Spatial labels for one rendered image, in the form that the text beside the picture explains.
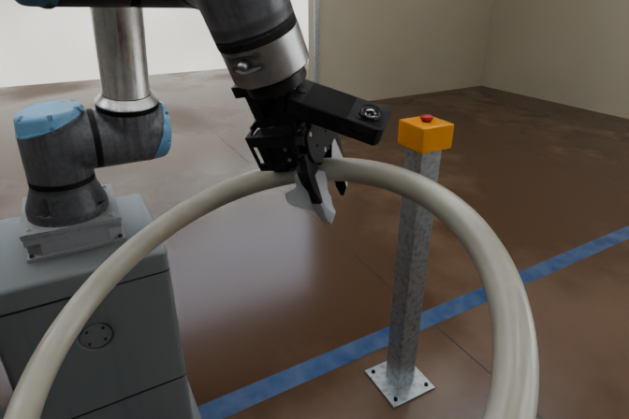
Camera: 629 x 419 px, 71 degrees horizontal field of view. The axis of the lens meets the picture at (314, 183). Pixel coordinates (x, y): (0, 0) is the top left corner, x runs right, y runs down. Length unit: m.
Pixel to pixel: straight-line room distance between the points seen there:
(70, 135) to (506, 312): 1.02
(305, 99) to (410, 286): 1.20
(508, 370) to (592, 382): 1.91
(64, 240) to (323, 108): 0.89
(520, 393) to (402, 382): 1.60
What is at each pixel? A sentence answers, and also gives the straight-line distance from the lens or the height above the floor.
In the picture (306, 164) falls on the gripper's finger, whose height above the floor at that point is 1.27.
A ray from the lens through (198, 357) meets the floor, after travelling 2.10.
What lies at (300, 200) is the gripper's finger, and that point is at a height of 1.20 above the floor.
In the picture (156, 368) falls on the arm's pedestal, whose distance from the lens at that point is 1.40.
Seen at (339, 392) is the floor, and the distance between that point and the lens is 1.93.
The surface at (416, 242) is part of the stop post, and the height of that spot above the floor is 0.68.
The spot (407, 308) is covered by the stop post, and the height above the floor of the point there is 0.41.
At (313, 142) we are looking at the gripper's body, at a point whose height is 1.29.
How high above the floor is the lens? 1.45
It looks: 24 degrees down
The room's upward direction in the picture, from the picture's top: straight up
